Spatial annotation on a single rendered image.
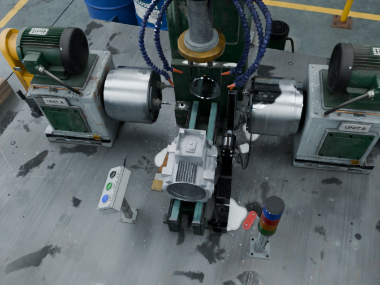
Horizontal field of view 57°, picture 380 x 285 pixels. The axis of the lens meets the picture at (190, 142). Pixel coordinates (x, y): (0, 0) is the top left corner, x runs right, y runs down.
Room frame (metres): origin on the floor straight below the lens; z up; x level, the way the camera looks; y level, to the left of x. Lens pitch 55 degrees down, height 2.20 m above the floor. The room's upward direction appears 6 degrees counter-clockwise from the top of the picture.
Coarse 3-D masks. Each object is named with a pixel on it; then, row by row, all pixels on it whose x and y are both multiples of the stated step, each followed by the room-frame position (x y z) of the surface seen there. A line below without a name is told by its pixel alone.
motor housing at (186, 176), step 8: (168, 160) 0.71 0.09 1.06; (208, 160) 0.69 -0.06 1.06; (216, 160) 0.72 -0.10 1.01; (176, 168) 0.66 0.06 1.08; (184, 168) 0.64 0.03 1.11; (192, 168) 0.64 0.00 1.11; (200, 168) 0.65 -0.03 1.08; (208, 168) 0.66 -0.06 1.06; (176, 176) 0.62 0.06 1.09; (184, 176) 0.62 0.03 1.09; (192, 176) 0.61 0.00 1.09; (200, 176) 0.62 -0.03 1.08; (168, 184) 0.61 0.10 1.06; (176, 184) 0.66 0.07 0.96; (184, 184) 0.66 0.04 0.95; (192, 184) 0.66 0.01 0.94; (208, 184) 0.60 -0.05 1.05; (168, 192) 0.61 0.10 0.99; (176, 192) 0.62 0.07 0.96; (184, 192) 0.63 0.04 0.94; (192, 192) 0.63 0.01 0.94; (200, 192) 0.61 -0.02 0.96; (208, 192) 0.58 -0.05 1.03; (184, 200) 0.60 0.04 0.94; (192, 200) 0.59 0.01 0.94; (200, 200) 0.58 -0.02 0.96
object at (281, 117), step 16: (256, 80) 0.99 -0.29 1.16; (272, 80) 0.98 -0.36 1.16; (288, 80) 0.97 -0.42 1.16; (256, 96) 0.91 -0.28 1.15; (272, 96) 0.90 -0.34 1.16; (288, 96) 0.89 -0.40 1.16; (256, 112) 0.86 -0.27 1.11; (272, 112) 0.85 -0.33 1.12; (288, 112) 0.84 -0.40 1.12; (256, 128) 0.84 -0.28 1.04; (272, 128) 0.82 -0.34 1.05; (288, 128) 0.81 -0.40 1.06
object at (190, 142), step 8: (184, 136) 0.78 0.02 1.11; (192, 136) 0.77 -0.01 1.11; (200, 136) 0.76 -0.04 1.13; (176, 144) 0.72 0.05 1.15; (184, 144) 0.74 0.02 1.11; (192, 144) 0.73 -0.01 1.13; (200, 144) 0.73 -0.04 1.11; (176, 152) 0.69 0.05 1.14; (184, 152) 0.71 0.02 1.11; (192, 152) 0.70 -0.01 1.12; (200, 152) 0.70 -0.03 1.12; (176, 160) 0.68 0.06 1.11; (184, 160) 0.67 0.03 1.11; (192, 160) 0.67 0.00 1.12; (200, 160) 0.66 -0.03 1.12
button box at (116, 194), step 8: (120, 168) 0.68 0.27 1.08; (120, 176) 0.65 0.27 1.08; (128, 176) 0.67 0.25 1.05; (120, 184) 0.62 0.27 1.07; (104, 192) 0.61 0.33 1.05; (112, 192) 0.59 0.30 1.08; (120, 192) 0.60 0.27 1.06; (112, 200) 0.56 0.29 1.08; (120, 200) 0.57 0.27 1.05; (104, 208) 0.54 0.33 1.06; (112, 208) 0.53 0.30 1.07
